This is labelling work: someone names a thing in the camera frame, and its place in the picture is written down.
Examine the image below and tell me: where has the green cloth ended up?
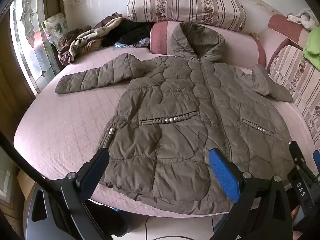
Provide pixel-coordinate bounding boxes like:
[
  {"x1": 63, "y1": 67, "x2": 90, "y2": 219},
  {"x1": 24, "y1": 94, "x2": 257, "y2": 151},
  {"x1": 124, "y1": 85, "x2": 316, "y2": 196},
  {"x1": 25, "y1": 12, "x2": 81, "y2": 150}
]
[{"x1": 302, "y1": 26, "x2": 320, "y2": 70}]

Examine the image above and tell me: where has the white crumpled cloth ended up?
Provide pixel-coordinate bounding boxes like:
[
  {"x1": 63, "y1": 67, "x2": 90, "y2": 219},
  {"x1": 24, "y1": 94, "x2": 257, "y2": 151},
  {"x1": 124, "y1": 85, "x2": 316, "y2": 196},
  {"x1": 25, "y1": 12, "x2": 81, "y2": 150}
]
[{"x1": 287, "y1": 10, "x2": 319, "y2": 29}]

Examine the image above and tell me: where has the pale pink quilted bed cover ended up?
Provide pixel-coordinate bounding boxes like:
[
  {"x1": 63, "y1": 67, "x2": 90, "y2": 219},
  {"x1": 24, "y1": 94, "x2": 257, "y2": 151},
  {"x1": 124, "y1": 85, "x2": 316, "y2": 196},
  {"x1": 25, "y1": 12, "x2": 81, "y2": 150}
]
[{"x1": 14, "y1": 21, "x2": 318, "y2": 218}]

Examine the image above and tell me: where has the black clothes pile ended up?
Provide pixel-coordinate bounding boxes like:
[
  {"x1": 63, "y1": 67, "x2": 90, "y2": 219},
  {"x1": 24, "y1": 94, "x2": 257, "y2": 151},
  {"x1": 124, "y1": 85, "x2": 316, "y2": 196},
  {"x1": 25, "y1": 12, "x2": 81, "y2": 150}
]
[{"x1": 102, "y1": 20, "x2": 153, "y2": 48}]

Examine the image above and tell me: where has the striped floral pillow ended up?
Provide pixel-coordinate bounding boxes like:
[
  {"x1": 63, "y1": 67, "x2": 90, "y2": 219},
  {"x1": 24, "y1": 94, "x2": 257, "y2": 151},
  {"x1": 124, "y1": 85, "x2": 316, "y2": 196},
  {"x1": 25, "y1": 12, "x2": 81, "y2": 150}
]
[{"x1": 127, "y1": 0, "x2": 247, "y2": 32}]

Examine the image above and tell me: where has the stained glass window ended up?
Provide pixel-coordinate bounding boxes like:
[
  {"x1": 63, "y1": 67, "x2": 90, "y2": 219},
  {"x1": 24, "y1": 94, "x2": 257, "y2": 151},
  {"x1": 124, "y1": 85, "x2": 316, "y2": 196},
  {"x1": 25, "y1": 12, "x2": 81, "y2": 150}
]
[{"x1": 10, "y1": 0, "x2": 63, "y2": 95}]

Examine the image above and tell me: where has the black floor cable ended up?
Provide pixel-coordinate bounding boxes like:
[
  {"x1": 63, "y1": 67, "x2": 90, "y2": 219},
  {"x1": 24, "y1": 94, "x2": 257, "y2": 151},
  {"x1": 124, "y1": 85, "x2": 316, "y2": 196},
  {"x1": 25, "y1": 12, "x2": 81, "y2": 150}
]
[{"x1": 144, "y1": 215, "x2": 216, "y2": 240}]

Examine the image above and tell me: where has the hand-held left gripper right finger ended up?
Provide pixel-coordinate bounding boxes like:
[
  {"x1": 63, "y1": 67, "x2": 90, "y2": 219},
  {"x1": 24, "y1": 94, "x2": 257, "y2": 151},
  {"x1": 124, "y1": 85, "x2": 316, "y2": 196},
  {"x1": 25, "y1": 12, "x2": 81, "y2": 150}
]
[{"x1": 209, "y1": 148, "x2": 293, "y2": 240}]

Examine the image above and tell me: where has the floral small pillow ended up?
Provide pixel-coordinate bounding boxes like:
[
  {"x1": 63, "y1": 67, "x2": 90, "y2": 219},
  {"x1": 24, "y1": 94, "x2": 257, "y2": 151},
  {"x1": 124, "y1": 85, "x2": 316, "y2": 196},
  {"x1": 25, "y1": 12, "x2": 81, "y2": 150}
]
[{"x1": 41, "y1": 12, "x2": 68, "y2": 50}]

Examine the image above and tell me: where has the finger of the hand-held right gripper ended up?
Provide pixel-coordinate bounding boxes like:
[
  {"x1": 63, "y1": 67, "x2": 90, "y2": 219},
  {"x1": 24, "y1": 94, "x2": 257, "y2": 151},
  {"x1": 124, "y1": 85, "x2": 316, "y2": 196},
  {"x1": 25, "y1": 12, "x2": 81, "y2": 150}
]
[
  {"x1": 288, "y1": 141, "x2": 307, "y2": 171},
  {"x1": 312, "y1": 150, "x2": 320, "y2": 173}
]

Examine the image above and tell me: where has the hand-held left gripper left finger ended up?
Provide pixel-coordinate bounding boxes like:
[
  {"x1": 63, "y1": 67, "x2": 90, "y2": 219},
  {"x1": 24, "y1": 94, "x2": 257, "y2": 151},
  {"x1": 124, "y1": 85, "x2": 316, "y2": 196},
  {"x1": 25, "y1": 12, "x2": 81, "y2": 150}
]
[{"x1": 24, "y1": 148, "x2": 112, "y2": 240}]

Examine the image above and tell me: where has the striped floral cushion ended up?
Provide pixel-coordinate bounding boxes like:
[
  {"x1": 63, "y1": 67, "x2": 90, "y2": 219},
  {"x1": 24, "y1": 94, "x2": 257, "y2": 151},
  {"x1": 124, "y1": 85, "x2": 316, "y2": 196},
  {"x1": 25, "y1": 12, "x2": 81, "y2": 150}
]
[{"x1": 267, "y1": 45, "x2": 320, "y2": 143}]

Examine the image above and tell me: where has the pink bolster pillow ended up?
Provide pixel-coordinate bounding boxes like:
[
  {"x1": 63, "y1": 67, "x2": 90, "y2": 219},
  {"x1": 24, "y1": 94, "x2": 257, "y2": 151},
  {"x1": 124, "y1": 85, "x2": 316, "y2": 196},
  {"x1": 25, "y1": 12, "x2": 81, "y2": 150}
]
[
  {"x1": 268, "y1": 14, "x2": 310, "y2": 50},
  {"x1": 149, "y1": 21, "x2": 266, "y2": 68}
]

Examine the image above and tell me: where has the olive quilted hooded jacket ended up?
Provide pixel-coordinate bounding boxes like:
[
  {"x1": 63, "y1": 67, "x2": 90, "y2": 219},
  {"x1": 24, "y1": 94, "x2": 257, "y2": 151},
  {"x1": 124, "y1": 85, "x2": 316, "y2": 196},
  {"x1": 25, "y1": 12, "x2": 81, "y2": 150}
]
[{"x1": 55, "y1": 22, "x2": 295, "y2": 215}]

